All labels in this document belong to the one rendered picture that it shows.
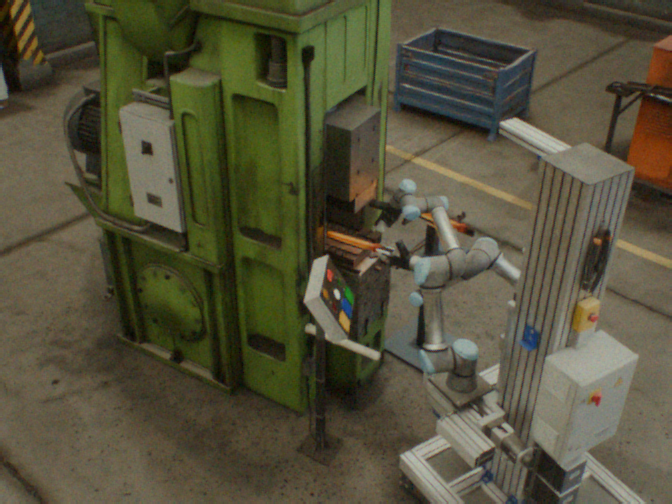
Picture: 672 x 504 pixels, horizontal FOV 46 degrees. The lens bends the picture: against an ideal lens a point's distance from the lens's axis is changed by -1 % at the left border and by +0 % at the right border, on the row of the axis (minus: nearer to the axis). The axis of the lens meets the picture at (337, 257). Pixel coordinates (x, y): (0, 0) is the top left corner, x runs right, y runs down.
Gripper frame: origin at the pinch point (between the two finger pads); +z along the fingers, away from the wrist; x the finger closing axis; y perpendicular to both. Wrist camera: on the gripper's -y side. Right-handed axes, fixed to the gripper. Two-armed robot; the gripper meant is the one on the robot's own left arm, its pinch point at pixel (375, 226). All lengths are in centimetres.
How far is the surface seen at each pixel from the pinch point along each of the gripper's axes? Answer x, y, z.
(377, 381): 18, 53, 113
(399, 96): 379, -112, 179
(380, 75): 50, -51, -39
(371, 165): 18.2, -22.3, -14.6
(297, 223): -28.9, -28.5, 5.6
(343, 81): 14, -55, -47
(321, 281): -48.4, 1.0, 5.0
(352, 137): -2.0, -33.3, -36.3
